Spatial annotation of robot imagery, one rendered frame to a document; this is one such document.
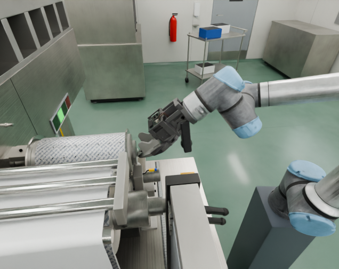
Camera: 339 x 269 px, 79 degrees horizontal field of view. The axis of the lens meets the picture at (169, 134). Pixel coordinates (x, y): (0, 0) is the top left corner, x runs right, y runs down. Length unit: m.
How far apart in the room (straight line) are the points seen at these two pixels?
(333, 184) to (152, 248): 0.60
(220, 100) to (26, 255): 0.46
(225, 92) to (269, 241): 0.72
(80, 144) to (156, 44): 4.62
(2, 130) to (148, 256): 0.60
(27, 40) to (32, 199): 0.73
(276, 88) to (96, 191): 0.55
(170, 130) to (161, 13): 4.55
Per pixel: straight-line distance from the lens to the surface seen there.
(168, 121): 0.56
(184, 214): 0.27
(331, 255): 2.18
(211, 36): 3.73
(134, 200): 0.38
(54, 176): 0.36
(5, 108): 0.74
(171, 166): 1.07
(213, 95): 0.53
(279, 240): 1.07
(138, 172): 0.64
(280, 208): 0.99
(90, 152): 0.59
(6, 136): 0.72
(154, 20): 5.03
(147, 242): 0.86
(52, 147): 0.64
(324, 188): 0.75
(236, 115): 0.56
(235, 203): 2.12
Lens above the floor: 1.67
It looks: 37 degrees down
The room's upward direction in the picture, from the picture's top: straight up
